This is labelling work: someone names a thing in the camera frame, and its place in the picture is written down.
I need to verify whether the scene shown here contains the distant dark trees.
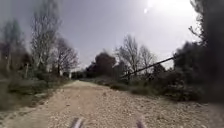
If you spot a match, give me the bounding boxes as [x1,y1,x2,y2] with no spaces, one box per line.
[71,50,118,81]

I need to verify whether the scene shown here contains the gravel dirt path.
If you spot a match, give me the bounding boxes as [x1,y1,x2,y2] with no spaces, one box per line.
[0,79,224,128]

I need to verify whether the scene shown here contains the robot's own part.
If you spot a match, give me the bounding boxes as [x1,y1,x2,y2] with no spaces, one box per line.
[136,119,146,128]
[71,117,84,128]

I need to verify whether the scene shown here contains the dark bushes and trees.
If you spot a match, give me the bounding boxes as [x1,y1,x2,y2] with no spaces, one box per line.
[109,0,224,104]

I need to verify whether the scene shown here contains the leaning pole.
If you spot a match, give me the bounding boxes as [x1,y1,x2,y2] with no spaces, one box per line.
[120,55,177,80]

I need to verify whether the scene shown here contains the grass verge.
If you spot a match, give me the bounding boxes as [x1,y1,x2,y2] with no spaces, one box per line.
[0,75,73,113]

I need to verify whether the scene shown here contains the row of bare trees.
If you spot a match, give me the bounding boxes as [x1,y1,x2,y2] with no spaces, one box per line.
[0,0,80,81]

